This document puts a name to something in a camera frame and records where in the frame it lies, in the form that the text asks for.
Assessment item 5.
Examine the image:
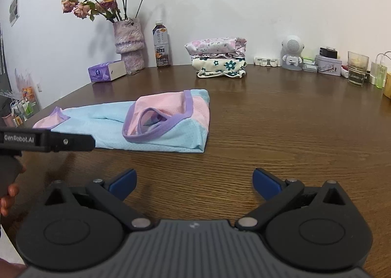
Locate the person's left hand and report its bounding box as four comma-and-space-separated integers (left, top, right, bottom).
0, 162, 26, 217

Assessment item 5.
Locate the grey tin box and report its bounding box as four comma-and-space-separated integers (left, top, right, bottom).
315, 55, 343, 76

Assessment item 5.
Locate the purple tissue box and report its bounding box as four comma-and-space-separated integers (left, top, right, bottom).
88, 60, 127, 83

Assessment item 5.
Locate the white robot speaker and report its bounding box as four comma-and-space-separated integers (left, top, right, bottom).
281, 35, 306, 70

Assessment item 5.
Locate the folded cream floral garment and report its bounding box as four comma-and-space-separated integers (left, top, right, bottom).
192, 56, 247, 79

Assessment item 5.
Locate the folded pink floral garment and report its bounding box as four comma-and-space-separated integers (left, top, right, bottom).
184, 36, 247, 60

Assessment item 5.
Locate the tea bottle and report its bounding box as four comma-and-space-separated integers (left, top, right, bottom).
152, 20, 171, 67

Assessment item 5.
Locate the black charger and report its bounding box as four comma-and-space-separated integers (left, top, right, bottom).
319, 47, 338, 60

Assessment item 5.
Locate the yellow mug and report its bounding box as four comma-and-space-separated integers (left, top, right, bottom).
382, 72, 391, 99

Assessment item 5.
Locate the glass cup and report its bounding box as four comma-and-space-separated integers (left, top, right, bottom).
347, 51, 370, 87

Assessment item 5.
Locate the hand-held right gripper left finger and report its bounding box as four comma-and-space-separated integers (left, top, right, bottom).
43, 168, 154, 233

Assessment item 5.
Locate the white power strip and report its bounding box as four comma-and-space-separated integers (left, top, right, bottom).
254, 57, 281, 67

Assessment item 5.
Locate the white charger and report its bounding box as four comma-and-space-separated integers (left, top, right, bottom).
369, 61, 381, 84

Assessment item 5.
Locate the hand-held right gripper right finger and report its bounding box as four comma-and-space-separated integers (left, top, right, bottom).
236, 167, 352, 233

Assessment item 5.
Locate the clear plastic bag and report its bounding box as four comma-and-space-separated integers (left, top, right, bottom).
15, 67, 40, 113

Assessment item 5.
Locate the wall picture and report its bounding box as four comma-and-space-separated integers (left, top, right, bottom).
9, 0, 20, 27

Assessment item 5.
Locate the green small bottle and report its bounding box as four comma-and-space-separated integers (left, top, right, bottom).
376, 66, 388, 89

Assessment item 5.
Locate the rack of small bottles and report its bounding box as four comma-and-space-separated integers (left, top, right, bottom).
0, 91, 40, 127

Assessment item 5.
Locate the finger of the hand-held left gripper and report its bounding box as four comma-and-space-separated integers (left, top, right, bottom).
50, 132, 96, 153

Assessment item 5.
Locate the pink and blue tank top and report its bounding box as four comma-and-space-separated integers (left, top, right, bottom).
33, 89, 211, 154

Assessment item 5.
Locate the pink knitted vase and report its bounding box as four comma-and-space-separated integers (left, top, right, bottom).
113, 18, 145, 74

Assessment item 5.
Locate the white cable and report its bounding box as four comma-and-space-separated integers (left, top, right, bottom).
376, 51, 391, 66

